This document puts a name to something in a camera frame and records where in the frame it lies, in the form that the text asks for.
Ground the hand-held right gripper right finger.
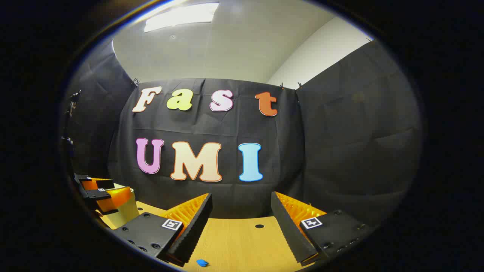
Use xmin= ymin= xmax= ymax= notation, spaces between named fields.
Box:
xmin=270 ymin=191 xmax=375 ymax=267

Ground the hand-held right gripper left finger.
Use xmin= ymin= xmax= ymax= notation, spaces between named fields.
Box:
xmin=112 ymin=193 xmax=213 ymax=267

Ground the pale green garbage bin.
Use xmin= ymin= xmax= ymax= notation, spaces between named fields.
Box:
xmin=99 ymin=183 xmax=141 ymax=230

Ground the wooden desktop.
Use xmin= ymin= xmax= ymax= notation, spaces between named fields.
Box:
xmin=100 ymin=200 xmax=315 ymax=272

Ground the ceiling light panel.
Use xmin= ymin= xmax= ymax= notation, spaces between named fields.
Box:
xmin=144 ymin=2 xmax=220 ymax=33

